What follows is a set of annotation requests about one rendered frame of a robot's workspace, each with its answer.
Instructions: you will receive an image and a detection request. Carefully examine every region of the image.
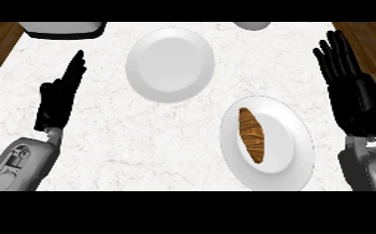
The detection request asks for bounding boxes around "grey appliance with black rim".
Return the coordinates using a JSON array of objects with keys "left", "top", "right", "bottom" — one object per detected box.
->
[{"left": 17, "top": 22, "right": 109, "bottom": 40}]

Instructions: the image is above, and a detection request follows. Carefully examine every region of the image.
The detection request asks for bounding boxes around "brown croissant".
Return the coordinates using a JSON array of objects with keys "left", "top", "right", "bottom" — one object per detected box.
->
[{"left": 237, "top": 107, "right": 265, "bottom": 164}]

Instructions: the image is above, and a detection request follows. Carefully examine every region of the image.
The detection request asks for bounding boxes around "grey rounded object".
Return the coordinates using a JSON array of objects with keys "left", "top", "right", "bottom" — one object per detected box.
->
[{"left": 231, "top": 22, "right": 271, "bottom": 32}]

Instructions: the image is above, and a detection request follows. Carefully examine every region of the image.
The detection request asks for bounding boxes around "white round plate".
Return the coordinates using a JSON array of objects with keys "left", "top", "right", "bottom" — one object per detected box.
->
[{"left": 125, "top": 27, "right": 215, "bottom": 104}]

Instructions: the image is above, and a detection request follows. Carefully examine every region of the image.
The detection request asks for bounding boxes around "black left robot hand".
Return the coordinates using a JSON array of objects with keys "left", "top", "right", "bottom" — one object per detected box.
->
[{"left": 32, "top": 49, "right": 88, "bottom": 132}]

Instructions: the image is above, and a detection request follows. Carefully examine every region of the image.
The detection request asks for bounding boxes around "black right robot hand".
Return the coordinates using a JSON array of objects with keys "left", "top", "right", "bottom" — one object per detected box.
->
[{"left": 311, "top": 29, "right": 376, "bottom": 138}]

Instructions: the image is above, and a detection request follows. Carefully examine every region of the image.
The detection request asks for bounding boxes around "white oval plate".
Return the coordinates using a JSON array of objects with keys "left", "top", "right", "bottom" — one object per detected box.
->
[{"left": 218, "top": 95, "right": 315, "bottom": 192}]

